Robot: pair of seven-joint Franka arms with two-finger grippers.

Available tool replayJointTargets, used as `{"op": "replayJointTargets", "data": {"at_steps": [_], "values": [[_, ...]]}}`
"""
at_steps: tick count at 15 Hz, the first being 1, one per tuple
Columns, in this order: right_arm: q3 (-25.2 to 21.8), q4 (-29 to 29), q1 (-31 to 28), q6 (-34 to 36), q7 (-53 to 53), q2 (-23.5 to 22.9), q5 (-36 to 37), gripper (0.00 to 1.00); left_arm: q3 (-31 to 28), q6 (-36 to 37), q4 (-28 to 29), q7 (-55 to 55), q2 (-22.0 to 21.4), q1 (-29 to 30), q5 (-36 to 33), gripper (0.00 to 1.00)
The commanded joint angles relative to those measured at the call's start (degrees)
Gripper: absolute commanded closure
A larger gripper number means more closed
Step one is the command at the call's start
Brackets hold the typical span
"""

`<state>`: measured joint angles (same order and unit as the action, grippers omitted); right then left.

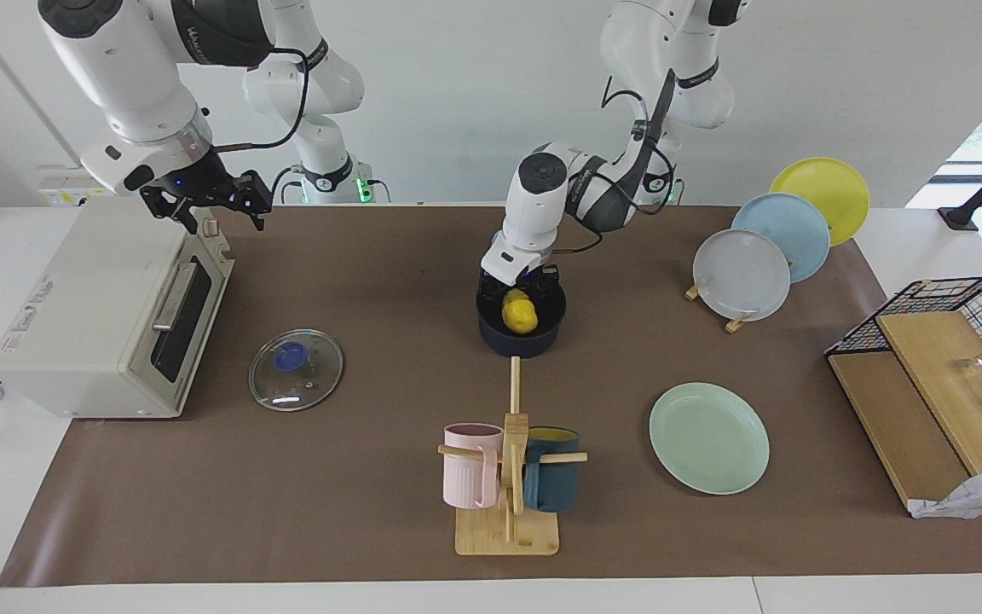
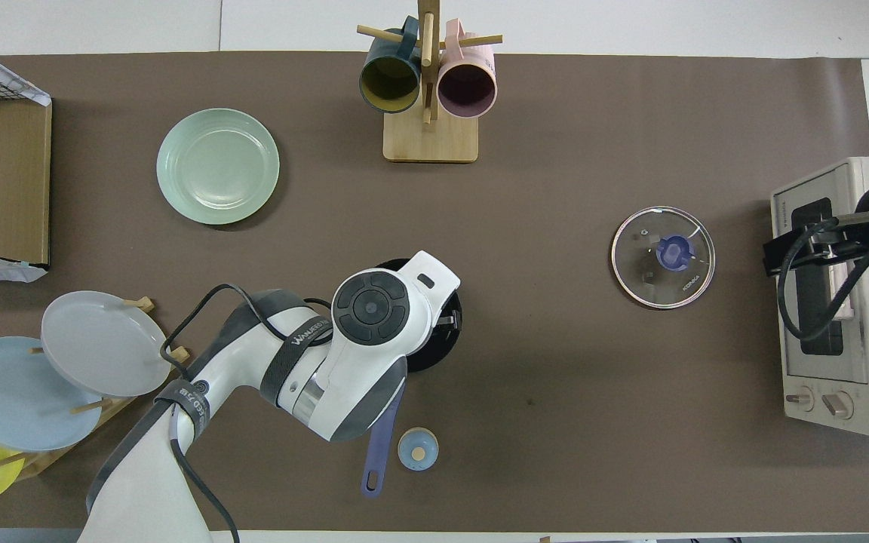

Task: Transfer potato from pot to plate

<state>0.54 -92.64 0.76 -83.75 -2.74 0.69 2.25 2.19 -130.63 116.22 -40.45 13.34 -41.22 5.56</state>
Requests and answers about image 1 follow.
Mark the glass lid purple knob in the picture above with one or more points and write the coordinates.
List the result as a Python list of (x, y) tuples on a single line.
[(320, 375)]

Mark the wooden mug tree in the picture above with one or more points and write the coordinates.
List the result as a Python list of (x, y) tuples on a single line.
[(508, 533)]

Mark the brown paper table mat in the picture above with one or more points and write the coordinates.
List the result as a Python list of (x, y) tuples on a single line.
[(372, 512)]

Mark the cream toaster oven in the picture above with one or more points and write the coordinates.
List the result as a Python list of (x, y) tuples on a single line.
[(73, 324)]

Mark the pink ribbed mug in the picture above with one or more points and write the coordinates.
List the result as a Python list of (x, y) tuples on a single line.
[(470, 477)]

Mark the yellow plate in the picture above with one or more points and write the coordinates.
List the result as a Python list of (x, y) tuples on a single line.
[(832, 183)]

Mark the grey plate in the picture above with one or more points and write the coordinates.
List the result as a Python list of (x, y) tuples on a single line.
[(742, 275)]

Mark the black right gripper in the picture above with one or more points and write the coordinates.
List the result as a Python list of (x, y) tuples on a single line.
[(193, 183)]

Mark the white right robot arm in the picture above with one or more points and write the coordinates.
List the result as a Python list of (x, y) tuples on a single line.
[(116, 60)]

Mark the mint green plate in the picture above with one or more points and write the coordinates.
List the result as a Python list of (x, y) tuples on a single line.
[(708, 439)]

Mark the yellow potato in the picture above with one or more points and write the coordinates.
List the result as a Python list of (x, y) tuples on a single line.
[(520, 313)]

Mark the dark blue mug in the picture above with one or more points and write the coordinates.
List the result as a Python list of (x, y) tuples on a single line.
[(552, 486)]

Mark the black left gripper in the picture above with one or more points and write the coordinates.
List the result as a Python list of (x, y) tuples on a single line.
[(549, 280)]

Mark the white power strip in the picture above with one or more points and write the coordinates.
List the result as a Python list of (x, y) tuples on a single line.
[(65, 189)]

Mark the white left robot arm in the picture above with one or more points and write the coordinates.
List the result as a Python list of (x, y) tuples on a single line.
[(542, 205)]

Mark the light blue plate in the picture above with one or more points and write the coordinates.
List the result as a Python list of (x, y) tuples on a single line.
[(798, 230)]

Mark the wooden plate rack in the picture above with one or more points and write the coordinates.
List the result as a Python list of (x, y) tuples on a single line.
[(736, 324)]

